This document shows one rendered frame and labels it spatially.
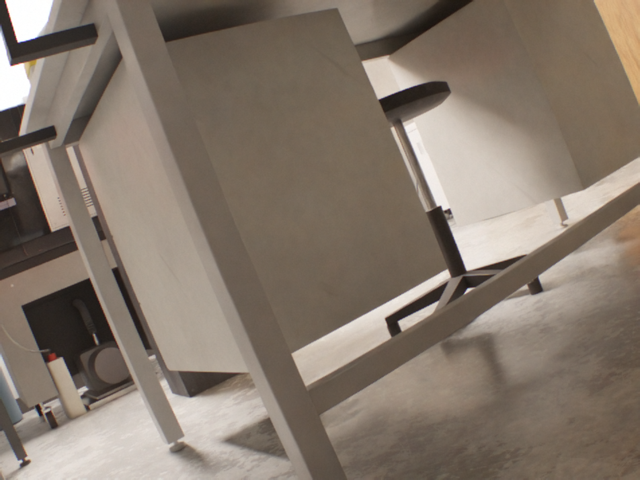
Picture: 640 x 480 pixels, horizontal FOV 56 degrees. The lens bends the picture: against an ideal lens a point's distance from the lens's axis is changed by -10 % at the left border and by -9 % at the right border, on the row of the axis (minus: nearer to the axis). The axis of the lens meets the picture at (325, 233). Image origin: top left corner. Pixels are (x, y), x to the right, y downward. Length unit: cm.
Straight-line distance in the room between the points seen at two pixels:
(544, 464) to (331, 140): 77
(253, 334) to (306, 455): 19
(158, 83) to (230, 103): 35
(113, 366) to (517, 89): 213
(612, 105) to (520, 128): 36
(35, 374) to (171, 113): 213
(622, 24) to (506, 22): 279
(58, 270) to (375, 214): 188
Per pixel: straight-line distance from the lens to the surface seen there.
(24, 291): 291
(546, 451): 89
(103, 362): 307
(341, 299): 125
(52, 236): 306
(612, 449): 83
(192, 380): 227
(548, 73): 189
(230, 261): 87
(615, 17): 464
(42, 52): 106
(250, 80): 128
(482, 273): 180
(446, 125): 211
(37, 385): 290
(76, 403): 299
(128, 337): 161
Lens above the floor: 40
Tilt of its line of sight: 1 degrees down
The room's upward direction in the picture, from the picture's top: 23 degrees counter-clockwise
